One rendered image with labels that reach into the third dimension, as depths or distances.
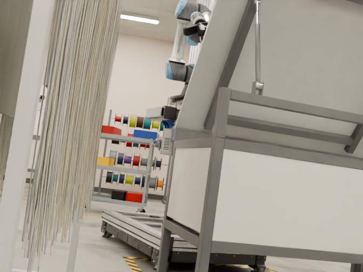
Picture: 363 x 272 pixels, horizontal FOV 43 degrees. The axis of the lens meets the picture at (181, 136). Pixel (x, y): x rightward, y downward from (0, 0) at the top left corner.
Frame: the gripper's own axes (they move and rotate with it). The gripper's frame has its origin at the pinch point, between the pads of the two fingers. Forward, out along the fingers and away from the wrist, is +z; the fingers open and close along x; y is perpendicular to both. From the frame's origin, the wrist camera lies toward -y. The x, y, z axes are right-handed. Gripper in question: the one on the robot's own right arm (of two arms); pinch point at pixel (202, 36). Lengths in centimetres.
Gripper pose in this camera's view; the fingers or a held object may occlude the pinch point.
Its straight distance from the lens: 258.5
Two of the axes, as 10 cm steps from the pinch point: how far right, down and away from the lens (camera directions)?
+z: 1.4, 5.2, -8.4
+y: 9.9, -1.3, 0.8
